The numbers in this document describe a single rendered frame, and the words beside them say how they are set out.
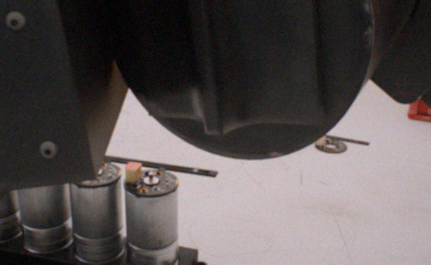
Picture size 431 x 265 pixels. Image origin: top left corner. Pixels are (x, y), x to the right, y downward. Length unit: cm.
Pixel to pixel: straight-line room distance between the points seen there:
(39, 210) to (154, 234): 6
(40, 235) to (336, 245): 16
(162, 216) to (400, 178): 22
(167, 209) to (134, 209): 1
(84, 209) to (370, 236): 17
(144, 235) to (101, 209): 2
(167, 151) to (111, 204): 18
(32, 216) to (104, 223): 4
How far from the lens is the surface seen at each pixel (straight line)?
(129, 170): 28
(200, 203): 39
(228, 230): 36
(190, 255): 30
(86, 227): 29
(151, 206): 27
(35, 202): 30
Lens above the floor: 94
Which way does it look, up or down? 22 degrees down
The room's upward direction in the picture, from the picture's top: 1 degrees clockwise
